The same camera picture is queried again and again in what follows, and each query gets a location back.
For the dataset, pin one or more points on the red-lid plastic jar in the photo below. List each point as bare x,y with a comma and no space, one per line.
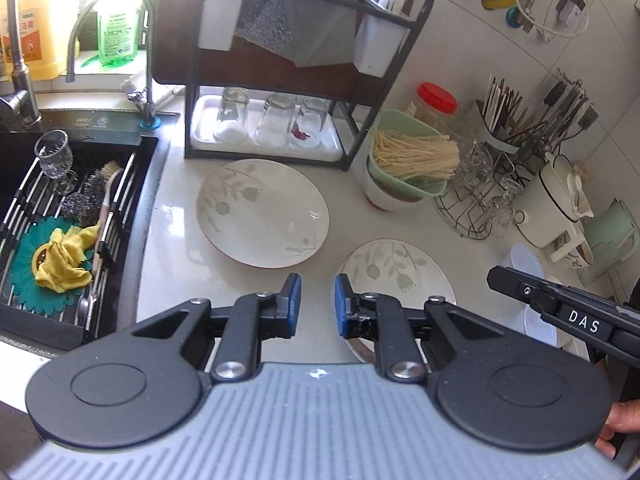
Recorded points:
437,97

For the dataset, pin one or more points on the white drip tray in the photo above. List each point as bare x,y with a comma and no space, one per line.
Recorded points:
204,131

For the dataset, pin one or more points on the person's right hand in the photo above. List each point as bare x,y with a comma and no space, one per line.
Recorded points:
622,417

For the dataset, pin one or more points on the green flower mat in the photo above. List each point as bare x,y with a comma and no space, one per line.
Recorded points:
30,270

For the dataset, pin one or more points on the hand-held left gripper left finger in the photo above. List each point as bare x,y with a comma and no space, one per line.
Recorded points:
295,302

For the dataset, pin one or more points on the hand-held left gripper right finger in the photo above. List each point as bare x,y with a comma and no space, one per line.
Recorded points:
342,305

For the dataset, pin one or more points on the clear glass goblet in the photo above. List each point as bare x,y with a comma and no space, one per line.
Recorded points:
52,157

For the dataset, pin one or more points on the green and white chopstick holder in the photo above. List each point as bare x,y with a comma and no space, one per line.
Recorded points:
492,137

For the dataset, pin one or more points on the green dish soap bottle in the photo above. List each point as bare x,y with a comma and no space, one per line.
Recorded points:
118,35

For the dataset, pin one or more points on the plain white bowl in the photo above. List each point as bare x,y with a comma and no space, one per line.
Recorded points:
525,262

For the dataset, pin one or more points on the steel wool scrubber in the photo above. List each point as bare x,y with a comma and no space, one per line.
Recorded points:
87,195

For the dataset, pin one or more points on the bundle of dry noodles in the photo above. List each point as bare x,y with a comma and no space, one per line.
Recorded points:
415,155

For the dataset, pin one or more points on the dark wooden cutting board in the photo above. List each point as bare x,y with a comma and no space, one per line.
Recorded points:
220,71

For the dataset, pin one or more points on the mint green kettle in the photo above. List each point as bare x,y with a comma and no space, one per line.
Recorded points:
612,225

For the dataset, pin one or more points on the black kitchen sink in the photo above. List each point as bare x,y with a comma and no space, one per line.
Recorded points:
125,125

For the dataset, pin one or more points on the large leaf-print plate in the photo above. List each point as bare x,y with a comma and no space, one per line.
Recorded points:
260,215

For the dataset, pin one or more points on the sink drain rack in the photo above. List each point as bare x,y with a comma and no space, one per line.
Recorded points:
30,195

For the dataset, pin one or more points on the bundle of chopsticks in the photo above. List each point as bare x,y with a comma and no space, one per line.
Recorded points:
502,105

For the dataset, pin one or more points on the metal spoon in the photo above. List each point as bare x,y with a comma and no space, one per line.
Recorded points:
85,307

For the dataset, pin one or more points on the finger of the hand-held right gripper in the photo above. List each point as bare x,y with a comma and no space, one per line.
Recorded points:
515,285

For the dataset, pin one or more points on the yellow cloth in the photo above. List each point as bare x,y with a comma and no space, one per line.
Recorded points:
62,260

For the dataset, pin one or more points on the small leaf-print plate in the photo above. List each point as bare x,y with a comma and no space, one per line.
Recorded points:
395,265

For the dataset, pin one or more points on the white wall charger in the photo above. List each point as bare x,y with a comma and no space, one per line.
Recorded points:
572,5

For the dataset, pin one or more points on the clear drinking glass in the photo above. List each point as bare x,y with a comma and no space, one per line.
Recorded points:
231,115
311,120
274,120

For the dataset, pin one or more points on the white utensil holder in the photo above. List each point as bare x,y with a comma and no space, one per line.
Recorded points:
222,17
377,42

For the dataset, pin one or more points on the blue water valve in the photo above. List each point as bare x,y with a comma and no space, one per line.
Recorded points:
515,16

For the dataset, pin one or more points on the clear glass cup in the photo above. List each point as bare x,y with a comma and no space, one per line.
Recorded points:
472,157
505,202

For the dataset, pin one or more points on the white bowl with brown foot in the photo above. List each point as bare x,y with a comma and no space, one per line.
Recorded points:
380,197

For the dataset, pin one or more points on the grey speckled cloth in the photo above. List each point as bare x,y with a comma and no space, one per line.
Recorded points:
265,22

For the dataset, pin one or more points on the textured glass pitcher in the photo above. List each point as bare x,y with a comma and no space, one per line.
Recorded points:
602,262

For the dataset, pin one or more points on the black dish rack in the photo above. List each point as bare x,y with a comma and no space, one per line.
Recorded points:
189,120

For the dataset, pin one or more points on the dish brush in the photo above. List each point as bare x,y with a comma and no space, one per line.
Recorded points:
107,195

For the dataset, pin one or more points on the utensil holder with cutlery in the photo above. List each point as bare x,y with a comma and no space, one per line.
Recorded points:
560,110

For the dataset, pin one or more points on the green bowl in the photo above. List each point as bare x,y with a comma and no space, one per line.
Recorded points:
400,187

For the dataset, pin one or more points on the yellow detergent bottle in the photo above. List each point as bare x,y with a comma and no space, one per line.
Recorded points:
40,25

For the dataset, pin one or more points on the white electric pot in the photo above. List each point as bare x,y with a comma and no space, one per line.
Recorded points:
545,205

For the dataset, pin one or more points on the steel faucet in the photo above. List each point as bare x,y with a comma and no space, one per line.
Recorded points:
22,85

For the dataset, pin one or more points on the grey cutting board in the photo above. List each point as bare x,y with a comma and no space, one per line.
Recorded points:
325,35

